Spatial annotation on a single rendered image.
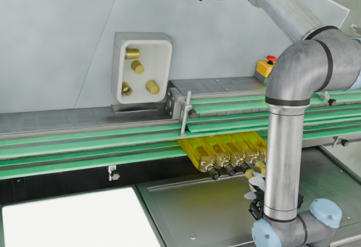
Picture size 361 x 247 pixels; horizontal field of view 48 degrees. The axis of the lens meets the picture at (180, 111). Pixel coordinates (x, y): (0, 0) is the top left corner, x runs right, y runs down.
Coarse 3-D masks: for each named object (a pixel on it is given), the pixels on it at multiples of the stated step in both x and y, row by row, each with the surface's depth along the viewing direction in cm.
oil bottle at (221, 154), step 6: (204, 138) 141; (210, 138) 142; (216, 138) 142; (210, 144) 138; (216, 144) 138; (222, 144) 139; (216, 150) 135; (222, 150) 136; (216, 156) 133; (222, 156) 133; (228, 156) 134; (216, 162) 134; (222, 162) 133; (222, 168) 135
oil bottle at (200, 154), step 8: (184, 144) 142; (192, 144) 137; (200, 144) 138; (192, 152) 136; (200, 152) 134; (208, 152) 134; (192, 160) 137; (200, 160) 131; (208, 160) 131; (200, 168) 132
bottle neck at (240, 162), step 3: (240, 159) 135; (243, 159) 136; (237, 162) 135; (240, 162) 135; (243, 162) 134; (237, 165) 136; (240, 165) 134; (243, 165) 133; (246, 165) 133; (240, 168) 134; (243, 168) 133; (246, 168) 132; (249, 168) 132; (243, 171) 132
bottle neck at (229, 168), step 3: (225, 162) 133; (228, 162) 133; (222, 165) 133; (225, 165) 132; (228, 165) 131; (231, 165) 131; (225, 168) 131; (228, 168) 130; (231, 168) 130; (234, 168) 131; (228, 171) 130; (231, 171) 132; (234, 171) 131; (228, 174) 130; (231, 174) 131; (234, 174) 131
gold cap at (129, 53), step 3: (126, 51) 135; (129, 51) 133; (132, 51) 133; (135, 51) 133; (138, 51) 134; (126, 54) 135; (129, 54) 132; (132, 54) 133; (135, 54) 133; (138, 54) 134; (126, 57) 135; (129, 57) 133; (132, 57) 134; (135, 57) 134; (138, 57) 134
